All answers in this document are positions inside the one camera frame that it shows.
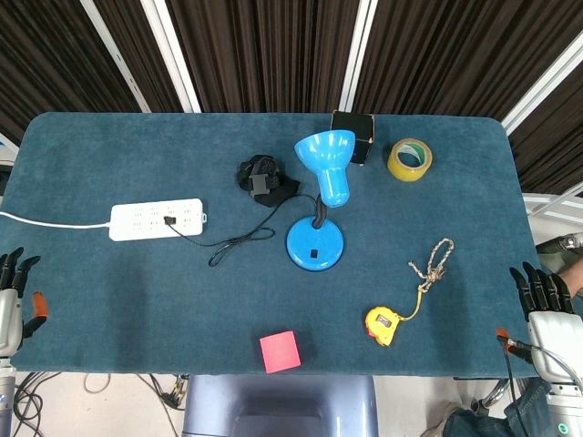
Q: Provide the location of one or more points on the white power strip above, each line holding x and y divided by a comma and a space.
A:
136, 227

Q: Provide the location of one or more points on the white frame bar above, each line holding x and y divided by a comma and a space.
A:
542, 86
170, 54
116, 57
360, 50

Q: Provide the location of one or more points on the black cardboard box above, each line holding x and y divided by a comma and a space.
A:
353, 125

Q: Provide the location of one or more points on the pink sticky note pad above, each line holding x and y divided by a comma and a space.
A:
280, 351

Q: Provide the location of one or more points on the teal table mat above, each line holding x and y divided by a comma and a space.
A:
136, 296

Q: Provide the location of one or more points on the blue desk lamp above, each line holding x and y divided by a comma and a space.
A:
315, 248

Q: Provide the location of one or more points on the yellow packing tape roll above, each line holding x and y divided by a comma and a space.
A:
394, 166

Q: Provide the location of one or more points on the chrome metal tube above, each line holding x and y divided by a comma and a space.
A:
494, 395

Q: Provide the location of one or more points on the yellow tape measure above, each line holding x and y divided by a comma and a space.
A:
382, 321

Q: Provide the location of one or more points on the blue-grey robot torso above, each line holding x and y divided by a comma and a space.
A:
278, 405

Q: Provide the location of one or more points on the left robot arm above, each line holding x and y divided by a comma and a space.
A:
5, 396

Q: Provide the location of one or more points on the dark brown pleated curtain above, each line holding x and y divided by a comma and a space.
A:
273, 50

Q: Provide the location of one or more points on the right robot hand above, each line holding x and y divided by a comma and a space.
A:
555, 337

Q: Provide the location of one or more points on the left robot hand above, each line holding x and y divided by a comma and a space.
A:
9, 318

